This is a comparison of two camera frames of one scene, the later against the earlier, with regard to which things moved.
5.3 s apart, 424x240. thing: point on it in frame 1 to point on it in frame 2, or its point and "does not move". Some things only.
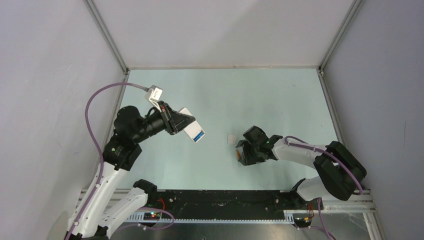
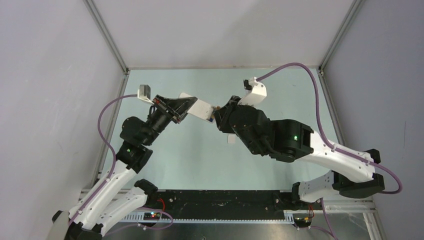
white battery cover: (231, 139) does not move
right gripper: (248, 159) to (221, 115)
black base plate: (221, 203) does not move
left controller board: (151, 216) does not move
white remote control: (193, 129) to (199, 109)
